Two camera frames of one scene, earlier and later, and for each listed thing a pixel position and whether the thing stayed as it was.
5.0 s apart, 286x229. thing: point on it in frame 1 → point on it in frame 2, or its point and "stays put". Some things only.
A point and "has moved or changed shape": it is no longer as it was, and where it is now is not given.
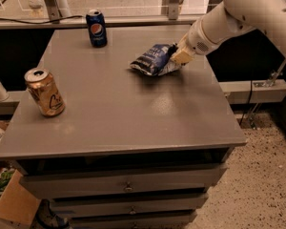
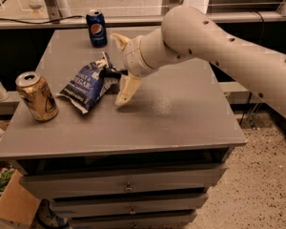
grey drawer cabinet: [130, 150] stays put
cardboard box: [16, 203] stays put
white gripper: [195, 41] → [132, 58]
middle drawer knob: [132, 212] stays put
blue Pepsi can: [97, 29] stays put
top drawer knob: [128, 187] stays put
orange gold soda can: [45, 91] has moved or changed shape
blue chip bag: [156, 60] has moved or changed shape
